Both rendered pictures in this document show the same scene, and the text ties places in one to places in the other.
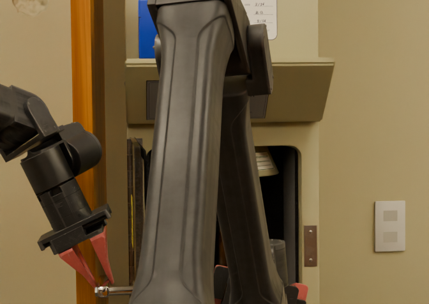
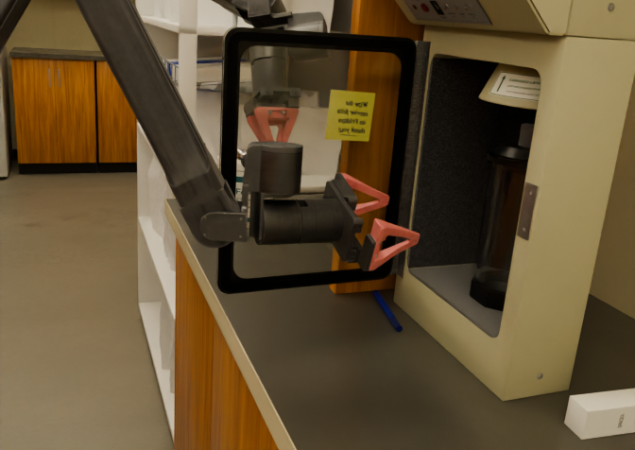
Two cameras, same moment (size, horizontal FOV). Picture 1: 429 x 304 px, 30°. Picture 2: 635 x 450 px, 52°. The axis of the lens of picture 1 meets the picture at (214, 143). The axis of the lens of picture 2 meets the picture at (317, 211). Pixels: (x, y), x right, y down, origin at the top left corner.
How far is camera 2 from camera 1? 120 cm
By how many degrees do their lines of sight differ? 73
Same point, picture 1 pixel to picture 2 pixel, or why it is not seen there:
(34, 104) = not seen: outside the picture
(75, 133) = (307, 22)
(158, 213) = not seen: outside the picture
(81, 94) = not seen: outside the picture
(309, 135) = (554, 57)
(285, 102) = (493, 1)
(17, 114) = not seen: outside the picture
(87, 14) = not seen: outside the picture
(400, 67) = not seen: outside the picture
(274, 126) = (523, 39)
